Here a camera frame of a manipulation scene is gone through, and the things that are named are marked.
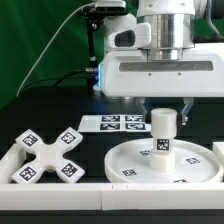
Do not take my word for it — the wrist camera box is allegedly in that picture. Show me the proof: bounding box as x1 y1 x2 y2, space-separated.
108 23 151 49

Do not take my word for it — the black cable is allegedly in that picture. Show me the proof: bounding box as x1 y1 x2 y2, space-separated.
20 69 98 95

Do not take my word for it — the white marker sheet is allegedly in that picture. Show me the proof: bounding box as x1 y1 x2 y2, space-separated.
78 114 151 133

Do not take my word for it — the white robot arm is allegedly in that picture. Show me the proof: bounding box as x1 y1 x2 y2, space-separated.
94 0 224 122

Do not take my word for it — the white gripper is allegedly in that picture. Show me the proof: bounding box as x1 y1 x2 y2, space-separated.
100 43 224 125

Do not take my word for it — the white cross-shaped table base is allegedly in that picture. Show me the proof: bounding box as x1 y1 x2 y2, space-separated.
12 127 85 184

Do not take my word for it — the white U-shaped border frame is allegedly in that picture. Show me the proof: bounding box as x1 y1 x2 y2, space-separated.
0 145 224 210

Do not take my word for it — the white round table top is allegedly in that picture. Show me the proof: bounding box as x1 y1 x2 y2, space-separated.
104 138 224 184

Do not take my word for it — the white cable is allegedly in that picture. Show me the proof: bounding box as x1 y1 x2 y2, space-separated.
16 2 98 98

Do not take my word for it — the black camera stand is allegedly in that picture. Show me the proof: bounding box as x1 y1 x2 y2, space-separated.
78 0 128 87

